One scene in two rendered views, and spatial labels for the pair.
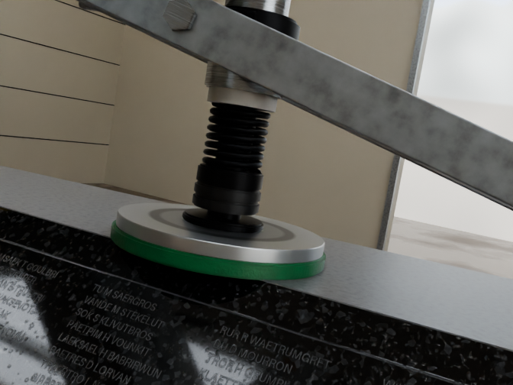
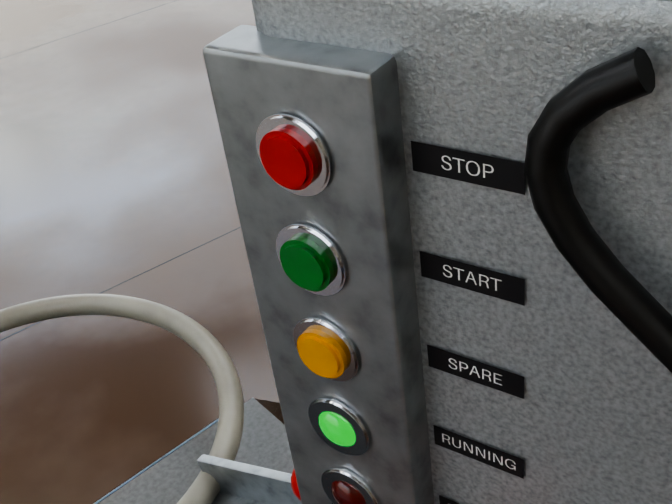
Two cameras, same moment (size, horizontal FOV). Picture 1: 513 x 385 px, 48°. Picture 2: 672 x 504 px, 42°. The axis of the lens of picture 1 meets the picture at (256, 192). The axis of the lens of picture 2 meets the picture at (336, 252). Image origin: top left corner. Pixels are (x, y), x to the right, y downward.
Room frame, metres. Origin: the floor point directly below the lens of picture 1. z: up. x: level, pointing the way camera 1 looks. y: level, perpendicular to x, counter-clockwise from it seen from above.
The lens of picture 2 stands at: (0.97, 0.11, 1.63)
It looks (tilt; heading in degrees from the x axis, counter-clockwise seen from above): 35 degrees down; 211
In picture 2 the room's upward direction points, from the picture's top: 8 degrees counter-clockwise
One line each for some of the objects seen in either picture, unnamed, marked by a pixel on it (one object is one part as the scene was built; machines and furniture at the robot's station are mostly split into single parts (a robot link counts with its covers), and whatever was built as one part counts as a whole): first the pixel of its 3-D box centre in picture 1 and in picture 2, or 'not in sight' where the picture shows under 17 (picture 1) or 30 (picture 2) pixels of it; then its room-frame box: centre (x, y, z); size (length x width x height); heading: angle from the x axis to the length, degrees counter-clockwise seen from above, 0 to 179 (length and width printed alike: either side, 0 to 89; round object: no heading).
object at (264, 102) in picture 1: (243, 89); not in sight; (0.59, 0.03, 0.99); 0.07 x 0.07 x 0.04
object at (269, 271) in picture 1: (221, 232); not in sight; (0.59, 0.03, 0.84); 0.22 x 0.22 x 0.04
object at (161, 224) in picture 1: (221, 229); not in sight; (0.59, 0.03, 0.84); 0.21 x 0.21 x 0.01
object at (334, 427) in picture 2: not in sight; (339, 425); (0.71, -0.06, 1.32); 0.02 x 0.01 x 0.02; 82
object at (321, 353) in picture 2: not in sight; (324, 351); (0.71, -0.06, 1.37); 0.03 x 0.01 x 0.03; 82
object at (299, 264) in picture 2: not in sight; (308, 262); (0.71, -0.06, 1.42); 0.03 x 0.01 x 0.03; 82
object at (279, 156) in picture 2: not in sight; (290, 157); (0.71, -0.06, 1.47); 0.03 x 0.01 x 0.03; 82
